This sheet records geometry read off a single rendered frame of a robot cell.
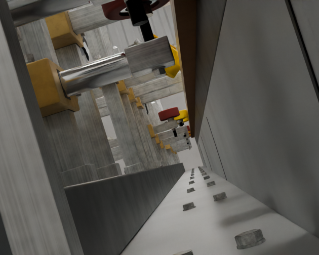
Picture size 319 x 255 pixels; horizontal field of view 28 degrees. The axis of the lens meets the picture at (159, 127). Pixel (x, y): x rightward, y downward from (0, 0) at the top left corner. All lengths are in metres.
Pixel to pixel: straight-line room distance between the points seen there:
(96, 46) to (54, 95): 0.85
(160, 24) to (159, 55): 10.01
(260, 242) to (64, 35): 0.57
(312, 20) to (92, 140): 0.75
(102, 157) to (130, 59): 0.32
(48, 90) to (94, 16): 0.32
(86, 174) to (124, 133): 0.76
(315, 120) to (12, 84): 0.15
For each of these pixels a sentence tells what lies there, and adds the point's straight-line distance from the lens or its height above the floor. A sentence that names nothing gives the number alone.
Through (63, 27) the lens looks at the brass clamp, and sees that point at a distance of 0.95.
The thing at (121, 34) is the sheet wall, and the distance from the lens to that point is 10.79.
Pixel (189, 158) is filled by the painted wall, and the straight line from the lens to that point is 10.46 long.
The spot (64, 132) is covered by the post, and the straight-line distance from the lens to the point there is 0.75.
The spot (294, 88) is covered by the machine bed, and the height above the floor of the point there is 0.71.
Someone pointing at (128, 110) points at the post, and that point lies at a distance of 1.74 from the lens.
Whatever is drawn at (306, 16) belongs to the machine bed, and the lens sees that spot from 0.27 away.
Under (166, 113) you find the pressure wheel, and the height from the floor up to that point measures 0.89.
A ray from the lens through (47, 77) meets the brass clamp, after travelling 0.68.
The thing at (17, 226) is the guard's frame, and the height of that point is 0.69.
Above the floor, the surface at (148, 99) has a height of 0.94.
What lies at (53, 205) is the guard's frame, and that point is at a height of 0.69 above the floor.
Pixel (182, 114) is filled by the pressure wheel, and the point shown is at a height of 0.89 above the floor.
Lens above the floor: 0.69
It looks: 4 degrees up
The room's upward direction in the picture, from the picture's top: 18 degrees counter-clockwise
